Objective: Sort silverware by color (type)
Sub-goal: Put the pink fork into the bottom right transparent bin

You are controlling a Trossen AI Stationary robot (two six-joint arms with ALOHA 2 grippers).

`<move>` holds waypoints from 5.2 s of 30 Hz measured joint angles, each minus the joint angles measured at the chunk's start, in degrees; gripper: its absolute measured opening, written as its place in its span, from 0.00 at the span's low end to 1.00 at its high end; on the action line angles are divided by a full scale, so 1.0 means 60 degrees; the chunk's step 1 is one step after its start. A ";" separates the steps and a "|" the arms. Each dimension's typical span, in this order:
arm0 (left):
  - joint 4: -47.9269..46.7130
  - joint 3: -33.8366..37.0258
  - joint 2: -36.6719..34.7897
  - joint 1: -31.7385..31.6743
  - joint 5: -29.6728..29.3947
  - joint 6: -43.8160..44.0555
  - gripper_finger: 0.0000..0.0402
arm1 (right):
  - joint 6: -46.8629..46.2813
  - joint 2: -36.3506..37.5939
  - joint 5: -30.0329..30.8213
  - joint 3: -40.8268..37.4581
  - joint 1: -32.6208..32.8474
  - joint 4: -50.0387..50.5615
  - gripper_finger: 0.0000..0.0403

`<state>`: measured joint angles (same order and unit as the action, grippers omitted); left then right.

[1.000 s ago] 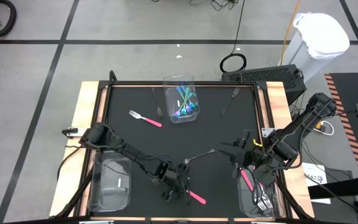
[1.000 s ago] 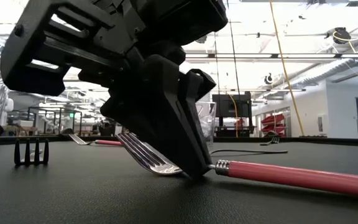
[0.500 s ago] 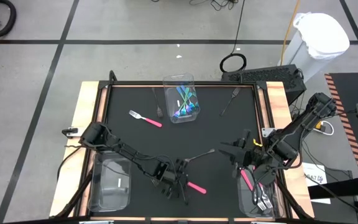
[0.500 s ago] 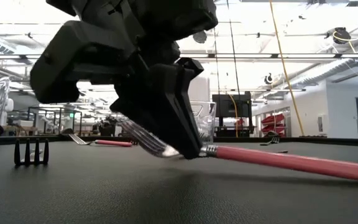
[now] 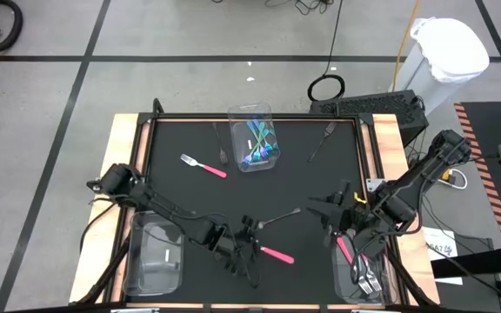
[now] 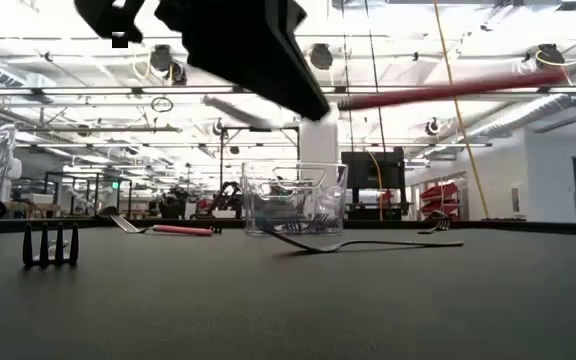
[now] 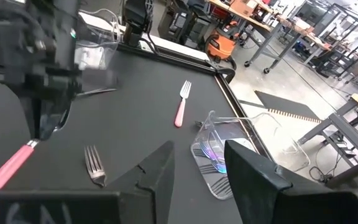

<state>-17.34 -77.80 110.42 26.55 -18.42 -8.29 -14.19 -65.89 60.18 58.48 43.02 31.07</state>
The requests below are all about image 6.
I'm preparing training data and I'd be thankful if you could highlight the yellow hanging cable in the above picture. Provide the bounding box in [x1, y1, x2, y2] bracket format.
[432, 0, 490, 220]

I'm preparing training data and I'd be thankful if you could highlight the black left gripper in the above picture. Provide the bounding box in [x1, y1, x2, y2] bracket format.
[157, 0, 332, 121]

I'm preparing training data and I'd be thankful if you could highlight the black cabinet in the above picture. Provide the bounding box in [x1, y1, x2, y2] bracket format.
[340, 147, 408, 221]

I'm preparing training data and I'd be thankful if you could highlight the white building pillar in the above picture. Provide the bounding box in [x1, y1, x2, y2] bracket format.
[300, 117, 340, 165]

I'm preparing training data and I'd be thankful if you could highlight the black ceiling cable reel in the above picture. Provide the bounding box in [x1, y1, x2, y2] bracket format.
[535, 43, 567, 69]
[310, 42, 335, 71]
[148, 43, 188, 86]

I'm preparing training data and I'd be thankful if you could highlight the pink-handled silver fork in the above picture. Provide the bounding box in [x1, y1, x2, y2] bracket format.
[202, 68, 569, 130]
[110, 214, 214, 238]

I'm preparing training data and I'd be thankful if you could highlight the red storage bin rack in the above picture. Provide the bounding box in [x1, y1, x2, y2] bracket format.
[419, 181, 462, 220]

